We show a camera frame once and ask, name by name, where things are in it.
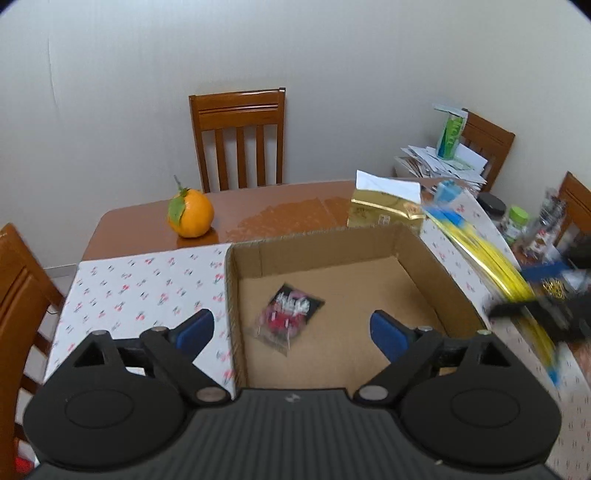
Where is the yellow blue noodle packet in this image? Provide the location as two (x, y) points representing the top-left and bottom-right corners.
(424, 206), (559, 385)

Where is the black red snack packet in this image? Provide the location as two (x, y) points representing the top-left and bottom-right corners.
(246, 283), (325, 356)

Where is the gold ornament coaster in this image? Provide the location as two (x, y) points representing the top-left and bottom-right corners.
(542, 278), (567, 299)

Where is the clear jar with pens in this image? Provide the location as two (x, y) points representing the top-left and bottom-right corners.
(522, 188), (567, 261)

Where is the green lid bottle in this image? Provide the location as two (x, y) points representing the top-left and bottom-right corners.
(501, 205), (530, 245)

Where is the cherry print tablecloth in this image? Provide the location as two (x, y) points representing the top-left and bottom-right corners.
(25, 217), (590, 479)

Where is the black lid glass jar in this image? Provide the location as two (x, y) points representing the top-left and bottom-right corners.
(477, 192), (507, 227)

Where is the wooden chair near right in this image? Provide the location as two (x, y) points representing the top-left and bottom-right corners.
(554, 171), (591, 246)

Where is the open cardboard box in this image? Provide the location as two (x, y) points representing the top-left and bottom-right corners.
(225, 224), (485, 392)

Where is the light blue small box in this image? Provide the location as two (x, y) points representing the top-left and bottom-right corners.
(433, 179), (463, 205)

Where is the pile of white papers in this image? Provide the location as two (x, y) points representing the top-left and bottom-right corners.
(394, 144), (489, 191)

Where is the wooden chair far right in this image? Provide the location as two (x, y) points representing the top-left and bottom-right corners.
(462, 109), (515, 192)

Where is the orange with green leaf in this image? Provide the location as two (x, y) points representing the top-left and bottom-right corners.
(166, 176), (214, 239)

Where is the gold tissue pack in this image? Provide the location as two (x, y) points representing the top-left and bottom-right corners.
(346, 170), (426, 234)

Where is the wooden chair at left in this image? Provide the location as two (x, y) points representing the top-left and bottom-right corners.
(1, 223), (65, 479)

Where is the green white carton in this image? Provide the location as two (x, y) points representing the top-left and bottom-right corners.
(433, 104), (469, 160)

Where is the wooden chair at far end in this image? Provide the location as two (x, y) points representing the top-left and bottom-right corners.
(188, 87), (287, 193)

